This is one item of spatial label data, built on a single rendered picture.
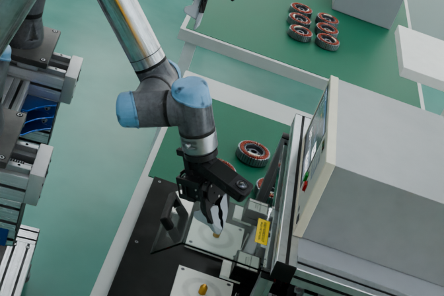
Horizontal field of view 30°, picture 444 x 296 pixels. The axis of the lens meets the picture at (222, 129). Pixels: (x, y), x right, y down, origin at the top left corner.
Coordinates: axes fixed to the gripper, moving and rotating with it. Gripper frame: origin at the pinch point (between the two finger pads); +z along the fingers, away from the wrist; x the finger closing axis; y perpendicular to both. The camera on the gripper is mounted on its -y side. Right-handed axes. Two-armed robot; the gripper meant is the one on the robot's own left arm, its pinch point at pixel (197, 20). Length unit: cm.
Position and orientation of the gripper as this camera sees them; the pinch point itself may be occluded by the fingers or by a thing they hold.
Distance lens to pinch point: 257.7
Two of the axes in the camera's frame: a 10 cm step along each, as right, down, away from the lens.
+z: -3.0, 8.2, 4.9
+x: 0.0, 5.2, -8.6
